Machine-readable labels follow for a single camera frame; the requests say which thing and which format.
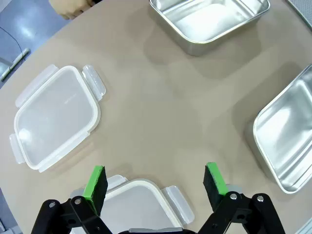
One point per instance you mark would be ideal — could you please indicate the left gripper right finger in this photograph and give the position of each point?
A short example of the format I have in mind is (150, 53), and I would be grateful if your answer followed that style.
(215, 187)

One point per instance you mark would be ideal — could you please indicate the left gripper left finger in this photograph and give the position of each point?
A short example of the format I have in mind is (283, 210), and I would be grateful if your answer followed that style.
(93, 187)

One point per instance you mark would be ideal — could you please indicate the clear plastic latch lid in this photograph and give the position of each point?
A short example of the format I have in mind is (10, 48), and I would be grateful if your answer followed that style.
(141, 202)
(56, 112)

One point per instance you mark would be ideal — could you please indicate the rectangular stainless steel container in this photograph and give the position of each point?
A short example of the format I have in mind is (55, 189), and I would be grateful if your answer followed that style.
(287, 136)
(209, 22)

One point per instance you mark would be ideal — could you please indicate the person's right hand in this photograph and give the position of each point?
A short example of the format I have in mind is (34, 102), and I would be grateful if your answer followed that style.
(68, 7)

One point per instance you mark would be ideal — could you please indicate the perforated metal baking tray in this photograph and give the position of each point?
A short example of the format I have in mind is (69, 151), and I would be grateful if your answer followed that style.
(304, 7)

